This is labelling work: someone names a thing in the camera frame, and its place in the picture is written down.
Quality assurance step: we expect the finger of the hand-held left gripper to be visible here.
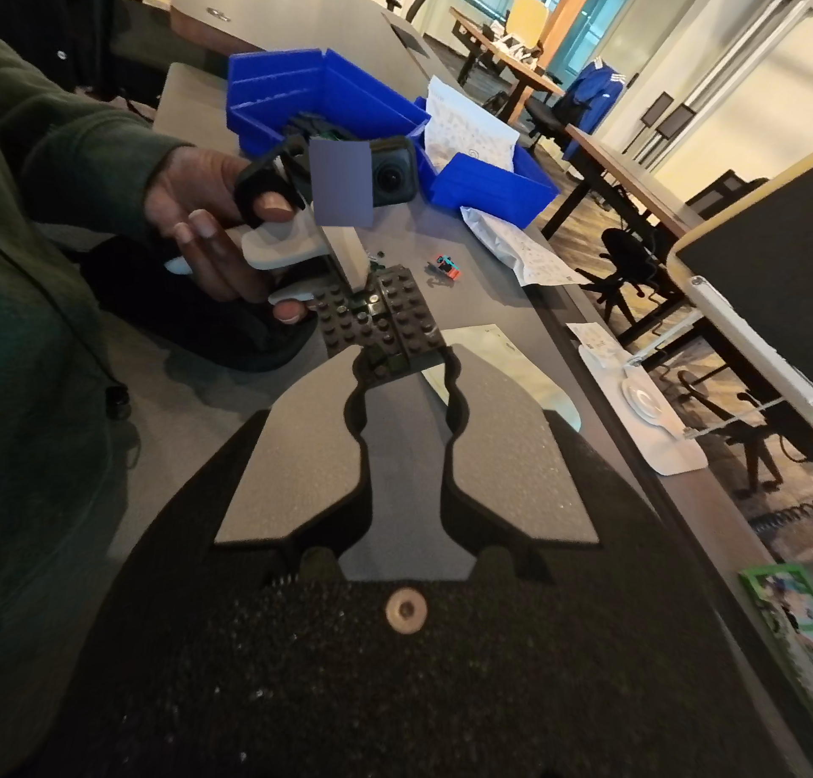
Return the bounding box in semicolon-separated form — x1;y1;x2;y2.
324;226;373;294

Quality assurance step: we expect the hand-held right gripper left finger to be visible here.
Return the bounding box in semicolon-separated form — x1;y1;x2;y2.
215;346;372;567

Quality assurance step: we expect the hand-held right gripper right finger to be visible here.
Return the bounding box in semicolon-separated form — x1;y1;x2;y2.
441;344;602;567

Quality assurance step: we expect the grey studded building plate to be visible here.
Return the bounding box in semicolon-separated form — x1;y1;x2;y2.
318;264;447;386

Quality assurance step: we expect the dark desk divider panel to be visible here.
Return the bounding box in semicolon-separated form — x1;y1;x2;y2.
666;154;813;412

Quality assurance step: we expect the person's left hand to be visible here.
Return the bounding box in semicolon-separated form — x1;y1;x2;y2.
146;146;318;325

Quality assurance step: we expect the blue plastic bin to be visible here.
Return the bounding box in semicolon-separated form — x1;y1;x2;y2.
415;94;561;231
227;47;434;158

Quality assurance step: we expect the heap of dark building pieces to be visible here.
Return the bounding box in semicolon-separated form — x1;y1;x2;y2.
285;110;358;145

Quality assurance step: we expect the open instruction booklet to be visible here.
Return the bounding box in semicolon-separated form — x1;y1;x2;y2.
421;323;583;434

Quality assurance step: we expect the white round plate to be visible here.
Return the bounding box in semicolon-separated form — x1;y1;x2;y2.
621;373;682;421

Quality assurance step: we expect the white flat tray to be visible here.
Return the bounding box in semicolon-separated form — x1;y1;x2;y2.
577;342;710;478

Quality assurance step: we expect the wooden table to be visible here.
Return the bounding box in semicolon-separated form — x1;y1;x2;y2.
539;123;707;348
446;5;567;120

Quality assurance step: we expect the blue sports jacket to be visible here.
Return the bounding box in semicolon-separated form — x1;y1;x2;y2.
561;56;628;158

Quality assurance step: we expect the wooden pillar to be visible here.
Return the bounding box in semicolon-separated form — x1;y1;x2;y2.
539;0;606;63

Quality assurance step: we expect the person's dark green hoodie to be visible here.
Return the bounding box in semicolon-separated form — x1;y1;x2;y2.
0;143;144;778

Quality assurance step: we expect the black sign stand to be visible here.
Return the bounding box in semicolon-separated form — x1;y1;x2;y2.
654;102;697;160
637;91;675;152

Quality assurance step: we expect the colourful printed toy box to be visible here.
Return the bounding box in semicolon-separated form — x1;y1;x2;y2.
738;561;813;710

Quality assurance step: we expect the black jacket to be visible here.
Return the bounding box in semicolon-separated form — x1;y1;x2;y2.
0;0;116;94

